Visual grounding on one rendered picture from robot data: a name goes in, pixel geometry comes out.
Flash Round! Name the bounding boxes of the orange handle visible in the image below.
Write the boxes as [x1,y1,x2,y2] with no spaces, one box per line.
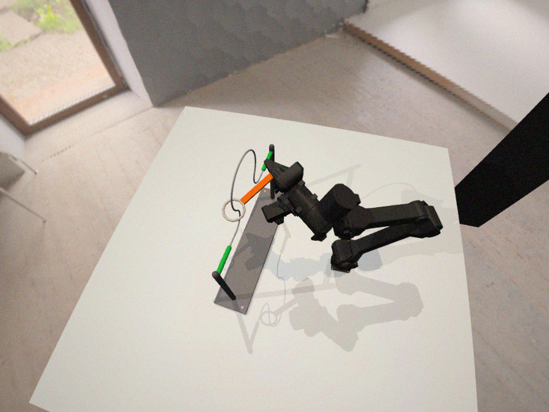
[222,173,274,222]

